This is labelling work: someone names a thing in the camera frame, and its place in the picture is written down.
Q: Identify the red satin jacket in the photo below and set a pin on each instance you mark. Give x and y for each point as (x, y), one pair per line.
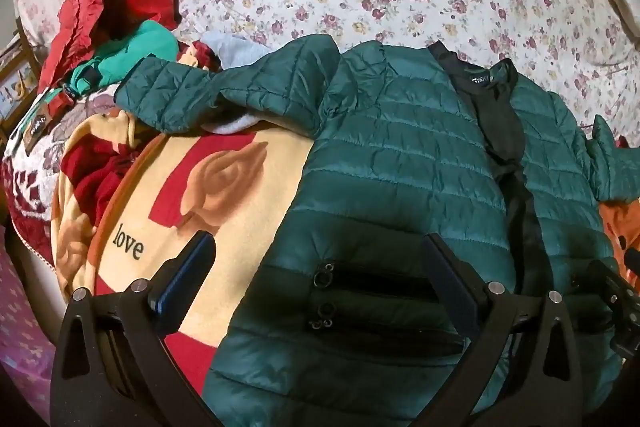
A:
(87, 24)

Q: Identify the teal green sweater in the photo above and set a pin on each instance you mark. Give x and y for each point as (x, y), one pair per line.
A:
(112, 61)

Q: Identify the white maroon patterned blanket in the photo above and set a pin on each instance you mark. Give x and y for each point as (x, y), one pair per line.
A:
(30, 176)

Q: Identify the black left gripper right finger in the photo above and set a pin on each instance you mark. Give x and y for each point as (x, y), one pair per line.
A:
(521, 367)

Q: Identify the dark green quilted puffer jacket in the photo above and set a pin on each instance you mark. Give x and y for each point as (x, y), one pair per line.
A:
(333, 329)

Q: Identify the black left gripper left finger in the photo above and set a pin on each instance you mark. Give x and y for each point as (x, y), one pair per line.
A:
(111, 364)

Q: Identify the light grey fleece garment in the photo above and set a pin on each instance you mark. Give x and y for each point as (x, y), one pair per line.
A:
(233, 51)

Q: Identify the yellow red rose blanket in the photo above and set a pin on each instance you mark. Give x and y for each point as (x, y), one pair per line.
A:
(129, 198)

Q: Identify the purple floral fabric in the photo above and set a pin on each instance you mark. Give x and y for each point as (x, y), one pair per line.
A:
(26, 356)

